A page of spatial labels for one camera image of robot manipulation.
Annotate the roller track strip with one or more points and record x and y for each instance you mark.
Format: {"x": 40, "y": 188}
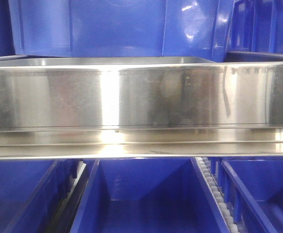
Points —
{"x": 217, "y": 195}

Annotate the lower blue bin centre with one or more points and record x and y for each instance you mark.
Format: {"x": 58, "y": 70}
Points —
{"x": 156, "y": 195}

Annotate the blue bin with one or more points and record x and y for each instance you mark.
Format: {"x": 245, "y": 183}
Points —
{"x": 156, "y": 195}
{"x": 30, "y": 192}
{"x": 254, "y": 191}

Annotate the large blue plastic crate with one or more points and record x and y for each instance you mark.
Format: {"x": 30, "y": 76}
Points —
{"x": 121, "y": 28}

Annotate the grey plastic tray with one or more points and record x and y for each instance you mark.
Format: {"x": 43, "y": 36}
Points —
{"x": 112, "y": 61}

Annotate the lower blue bin right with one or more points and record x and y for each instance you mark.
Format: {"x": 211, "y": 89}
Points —
{"x": 254, "y": 191}

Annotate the lower blue bin left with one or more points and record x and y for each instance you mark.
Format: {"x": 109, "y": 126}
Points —
{"x": 30, "y": 192}

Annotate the blue plastic crate right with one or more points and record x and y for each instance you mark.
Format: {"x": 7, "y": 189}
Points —
{"x": 256, "y": 26}

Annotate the stainless steel shelf front rail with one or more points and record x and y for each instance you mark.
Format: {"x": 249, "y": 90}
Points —
{"x": 61, "y": 108}

